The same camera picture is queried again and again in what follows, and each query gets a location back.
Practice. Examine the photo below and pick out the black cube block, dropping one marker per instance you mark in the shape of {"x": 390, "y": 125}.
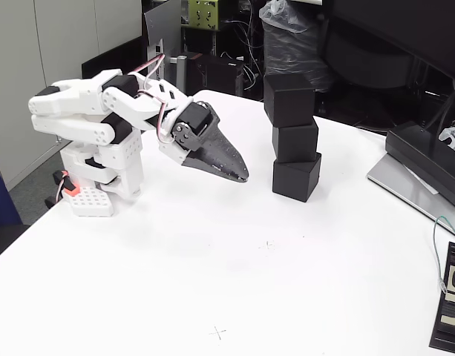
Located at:
{"x": 290, "y": 100}
{"x": 294, "y": 181}
{"x": 295, "y": 142}

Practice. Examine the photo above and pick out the black equipment case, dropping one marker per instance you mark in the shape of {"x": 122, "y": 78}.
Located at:
{"x": 216, "y": 76}

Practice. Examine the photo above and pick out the black flat panel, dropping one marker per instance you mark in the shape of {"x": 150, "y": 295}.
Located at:
{"x": 112, "y": 59}

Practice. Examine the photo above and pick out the yellow-green metal box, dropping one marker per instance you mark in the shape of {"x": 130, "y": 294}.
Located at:
{"x": 199, "y": 13}

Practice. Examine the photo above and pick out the bin wrapped in clear plastic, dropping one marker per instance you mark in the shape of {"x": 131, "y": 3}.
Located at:
{"x": 294, "y": 48}

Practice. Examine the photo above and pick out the silver monitor stand base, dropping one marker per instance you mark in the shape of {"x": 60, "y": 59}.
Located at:
{"x": 398, "y": 181}

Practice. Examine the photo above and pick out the grey cabinet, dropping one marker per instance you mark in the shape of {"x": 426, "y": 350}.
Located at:
{"x": 19, "y": 55}

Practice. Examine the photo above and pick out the black box on stand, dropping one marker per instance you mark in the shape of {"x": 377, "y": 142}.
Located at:
{"x": 420, "y": 155}

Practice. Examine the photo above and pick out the blue partition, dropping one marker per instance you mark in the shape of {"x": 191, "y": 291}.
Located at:
{"x": 0, "y": 196}

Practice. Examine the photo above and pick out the crumpled white plastic wrapper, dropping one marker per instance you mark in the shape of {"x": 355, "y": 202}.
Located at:
{"x": 451, "y": 135}

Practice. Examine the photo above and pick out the black device with beige labels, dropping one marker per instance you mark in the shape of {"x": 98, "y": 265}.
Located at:
{"x": 450, "y": 333}

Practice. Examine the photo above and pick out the grey metal post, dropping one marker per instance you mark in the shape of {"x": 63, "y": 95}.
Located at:
{"x": 181, "y": 78}

